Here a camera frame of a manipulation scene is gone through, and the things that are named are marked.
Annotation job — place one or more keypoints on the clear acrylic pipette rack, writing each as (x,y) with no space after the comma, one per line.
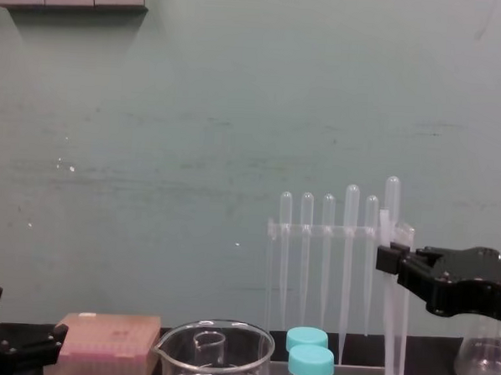
(315,229)

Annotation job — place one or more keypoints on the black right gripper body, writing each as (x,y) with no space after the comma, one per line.
(472,287)

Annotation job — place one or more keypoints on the short clear plastic pipette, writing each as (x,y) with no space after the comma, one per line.
(372,210)

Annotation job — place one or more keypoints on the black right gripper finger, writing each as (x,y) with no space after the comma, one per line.
(410,273)
(425,252)

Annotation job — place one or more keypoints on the large glass beaker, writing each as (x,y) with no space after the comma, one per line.
(249,364)

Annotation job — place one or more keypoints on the small glass beaker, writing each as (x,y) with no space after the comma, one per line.
(209,349)

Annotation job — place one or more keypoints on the clear glass stirring rod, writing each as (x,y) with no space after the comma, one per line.
(390,329)

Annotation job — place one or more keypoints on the glass conical flask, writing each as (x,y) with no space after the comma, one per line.
(483,359)

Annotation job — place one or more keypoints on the teal capped sample vial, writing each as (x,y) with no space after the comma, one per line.
(311,362)
(307,338)

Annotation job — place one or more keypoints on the long clear plastic pipette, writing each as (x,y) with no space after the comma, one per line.
(393,193)

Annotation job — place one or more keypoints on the pink pipette tip box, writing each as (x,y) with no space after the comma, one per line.
(112,340)

